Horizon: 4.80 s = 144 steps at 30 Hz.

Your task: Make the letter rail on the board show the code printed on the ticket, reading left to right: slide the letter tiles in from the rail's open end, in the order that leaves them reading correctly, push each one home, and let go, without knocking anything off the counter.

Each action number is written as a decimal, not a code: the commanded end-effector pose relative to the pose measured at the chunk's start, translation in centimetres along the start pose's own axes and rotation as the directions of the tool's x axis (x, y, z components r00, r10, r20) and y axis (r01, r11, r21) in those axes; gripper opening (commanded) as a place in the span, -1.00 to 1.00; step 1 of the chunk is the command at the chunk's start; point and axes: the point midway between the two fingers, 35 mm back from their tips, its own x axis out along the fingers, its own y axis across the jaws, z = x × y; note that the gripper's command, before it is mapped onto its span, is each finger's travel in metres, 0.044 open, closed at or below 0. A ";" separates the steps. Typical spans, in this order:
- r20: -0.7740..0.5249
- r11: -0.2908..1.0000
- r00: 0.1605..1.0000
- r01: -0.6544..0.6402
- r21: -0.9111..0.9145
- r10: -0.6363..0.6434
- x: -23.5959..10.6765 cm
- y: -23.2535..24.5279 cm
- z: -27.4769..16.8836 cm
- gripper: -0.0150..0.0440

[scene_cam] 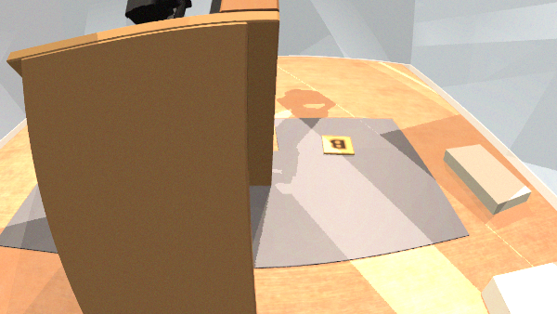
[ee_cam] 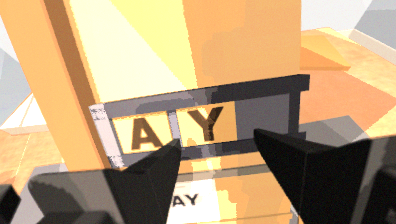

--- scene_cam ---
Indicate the orange board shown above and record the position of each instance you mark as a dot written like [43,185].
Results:
[145,140]

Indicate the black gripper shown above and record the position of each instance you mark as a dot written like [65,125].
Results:
[181,10]

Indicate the yellow tile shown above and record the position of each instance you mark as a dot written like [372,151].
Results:
[337,145]

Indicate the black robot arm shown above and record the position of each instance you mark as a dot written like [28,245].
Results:
[145,11]

